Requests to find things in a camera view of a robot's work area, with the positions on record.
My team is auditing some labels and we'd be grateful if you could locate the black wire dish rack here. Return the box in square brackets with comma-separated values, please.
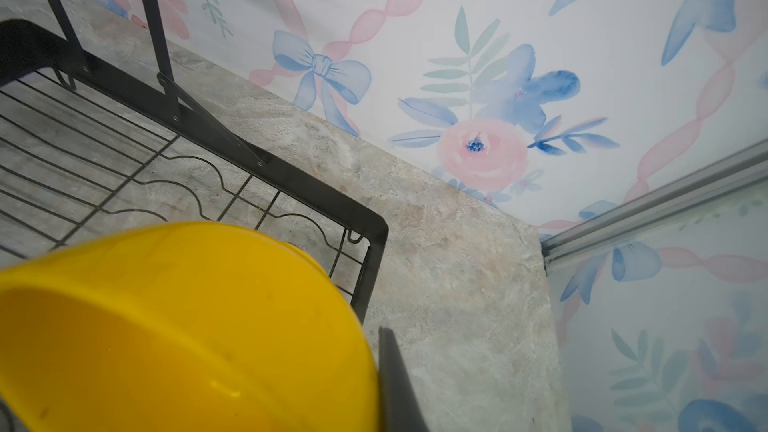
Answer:
[1, 0, 389, 318]

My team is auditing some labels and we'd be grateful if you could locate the aluminium right corner post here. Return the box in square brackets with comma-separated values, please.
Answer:
[541, 140, 767, 264]

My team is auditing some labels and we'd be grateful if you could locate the yellow plastic bowl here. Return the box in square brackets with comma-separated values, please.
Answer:
[1, 222, 383, 431]

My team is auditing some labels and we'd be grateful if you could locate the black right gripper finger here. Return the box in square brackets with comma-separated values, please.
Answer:
[378, 327, 429, 432]

